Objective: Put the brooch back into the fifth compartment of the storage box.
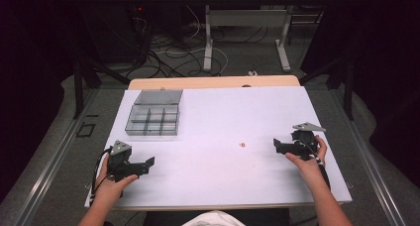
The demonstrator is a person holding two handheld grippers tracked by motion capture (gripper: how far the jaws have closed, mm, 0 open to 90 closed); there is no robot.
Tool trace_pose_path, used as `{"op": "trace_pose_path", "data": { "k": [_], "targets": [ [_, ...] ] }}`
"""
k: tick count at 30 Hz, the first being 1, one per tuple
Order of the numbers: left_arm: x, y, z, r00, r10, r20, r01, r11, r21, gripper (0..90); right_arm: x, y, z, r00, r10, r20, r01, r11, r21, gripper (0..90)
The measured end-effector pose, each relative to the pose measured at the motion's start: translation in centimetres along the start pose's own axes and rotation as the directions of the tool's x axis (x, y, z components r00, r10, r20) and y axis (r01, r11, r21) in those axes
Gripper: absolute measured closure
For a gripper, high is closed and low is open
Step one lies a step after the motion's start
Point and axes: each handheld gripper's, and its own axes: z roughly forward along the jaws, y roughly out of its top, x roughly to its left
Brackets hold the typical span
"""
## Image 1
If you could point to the wooden table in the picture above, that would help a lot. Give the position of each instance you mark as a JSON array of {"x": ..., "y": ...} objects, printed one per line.
[{"x": 214, "y": 82}]

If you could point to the white desk with metal legs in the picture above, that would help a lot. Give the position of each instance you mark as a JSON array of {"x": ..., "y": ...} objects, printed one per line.
[{"x": 251, "y": 18}]

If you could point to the person's right hand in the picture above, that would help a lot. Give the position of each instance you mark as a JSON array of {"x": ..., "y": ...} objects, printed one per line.
[{"x": 310, "y": 168}]

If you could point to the black metal stand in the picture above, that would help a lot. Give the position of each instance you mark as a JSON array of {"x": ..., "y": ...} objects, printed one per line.
[
  {"x": 343, "y": 80},
  {"x": 82, "y": 84}
]

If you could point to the white table cover board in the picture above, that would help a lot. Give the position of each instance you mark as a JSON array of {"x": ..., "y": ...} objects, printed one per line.
[{"x": 224, "y": 120}]

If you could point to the person's white clothing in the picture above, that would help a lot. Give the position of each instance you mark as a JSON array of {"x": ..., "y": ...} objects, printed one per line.
[{"x": 214, "y": 219}]

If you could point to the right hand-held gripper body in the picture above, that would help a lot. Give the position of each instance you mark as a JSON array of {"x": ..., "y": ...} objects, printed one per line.
[{"x": 303, "y": 141}]

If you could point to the person's left hand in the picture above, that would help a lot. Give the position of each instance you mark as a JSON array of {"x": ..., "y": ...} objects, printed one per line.
[{"x": 110, "y": 186}]

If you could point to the metal floor rail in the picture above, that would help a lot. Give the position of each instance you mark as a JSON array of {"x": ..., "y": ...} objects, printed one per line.
[
  {"x": 366, "y": 160},
  {"x": 43, "y": 173}
]

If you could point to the clear plastic compartment box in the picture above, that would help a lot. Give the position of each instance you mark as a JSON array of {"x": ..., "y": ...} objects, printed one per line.
[{"x": 155, "y": 115}]

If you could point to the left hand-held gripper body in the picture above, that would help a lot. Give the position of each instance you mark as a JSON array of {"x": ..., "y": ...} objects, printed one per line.
[{"x": 119, "y": 160}]

